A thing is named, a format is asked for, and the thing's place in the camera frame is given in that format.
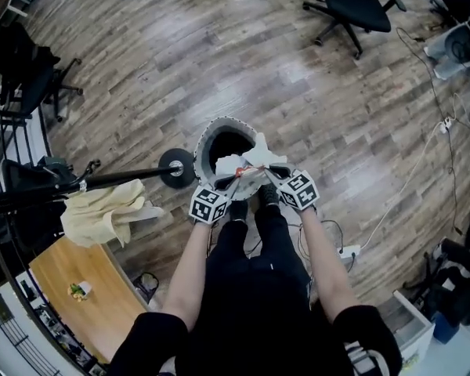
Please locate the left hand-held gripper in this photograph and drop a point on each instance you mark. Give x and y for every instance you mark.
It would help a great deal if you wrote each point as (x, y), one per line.
(209, 206)

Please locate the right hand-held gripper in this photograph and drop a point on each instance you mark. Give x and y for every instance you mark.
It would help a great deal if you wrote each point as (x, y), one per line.
(299, 192)

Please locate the white clothes with red print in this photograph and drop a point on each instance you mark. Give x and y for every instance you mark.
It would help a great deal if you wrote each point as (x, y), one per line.
(258, 153)

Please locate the black coat stand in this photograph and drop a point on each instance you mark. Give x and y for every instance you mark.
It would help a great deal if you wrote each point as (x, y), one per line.
(129, 176)

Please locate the yellow clothes shirt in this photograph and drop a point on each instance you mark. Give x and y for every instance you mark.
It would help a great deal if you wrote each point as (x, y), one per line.
(98, 218)

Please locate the person's left forearm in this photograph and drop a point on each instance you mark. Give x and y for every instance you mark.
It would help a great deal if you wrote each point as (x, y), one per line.
(188, 280)

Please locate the person's right forearm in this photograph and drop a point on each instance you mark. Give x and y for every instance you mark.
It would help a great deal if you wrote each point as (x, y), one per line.
(329, 272)

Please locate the person's right shoe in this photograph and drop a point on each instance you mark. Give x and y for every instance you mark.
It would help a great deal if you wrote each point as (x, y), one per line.
(268, 194)

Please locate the person's shoe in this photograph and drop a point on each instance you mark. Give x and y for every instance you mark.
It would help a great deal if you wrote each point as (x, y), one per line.
(268, 194)
(238, 210)

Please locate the person's left shoe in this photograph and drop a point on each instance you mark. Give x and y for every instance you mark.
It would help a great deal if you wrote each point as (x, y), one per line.
(238, 210)

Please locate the grey laundry basket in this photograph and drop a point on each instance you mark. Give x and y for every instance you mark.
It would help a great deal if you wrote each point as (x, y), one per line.
(205, 147)

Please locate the person's black trousers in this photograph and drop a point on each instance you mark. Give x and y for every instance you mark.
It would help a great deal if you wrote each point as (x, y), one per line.
(258, 249)

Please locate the white power strip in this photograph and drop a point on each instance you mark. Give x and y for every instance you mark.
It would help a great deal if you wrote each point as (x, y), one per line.
(348, 251)
(447, 125)

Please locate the black mesh wastebin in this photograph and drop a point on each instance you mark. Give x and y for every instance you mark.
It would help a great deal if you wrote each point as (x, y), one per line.
(145, 286)

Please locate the person's black t-shirt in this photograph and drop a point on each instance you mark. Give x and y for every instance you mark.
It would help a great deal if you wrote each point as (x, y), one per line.
(258, 335)

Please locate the wooden table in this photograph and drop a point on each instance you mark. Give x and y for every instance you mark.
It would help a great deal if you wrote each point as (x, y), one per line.
(94, 300)

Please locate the small potted flower plant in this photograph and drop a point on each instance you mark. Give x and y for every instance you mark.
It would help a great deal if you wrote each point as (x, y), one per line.
(81, 290)

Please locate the black office chair with headrest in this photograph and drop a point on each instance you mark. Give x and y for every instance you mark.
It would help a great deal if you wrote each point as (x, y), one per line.
(31, 178)

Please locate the floor fan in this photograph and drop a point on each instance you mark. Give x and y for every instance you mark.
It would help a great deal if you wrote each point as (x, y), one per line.
(462, 47)

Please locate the blue bin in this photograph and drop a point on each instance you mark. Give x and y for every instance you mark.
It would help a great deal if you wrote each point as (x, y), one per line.
(445, 327)

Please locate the dark metal railing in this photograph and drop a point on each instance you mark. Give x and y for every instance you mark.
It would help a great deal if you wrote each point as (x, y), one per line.
(11, 272)

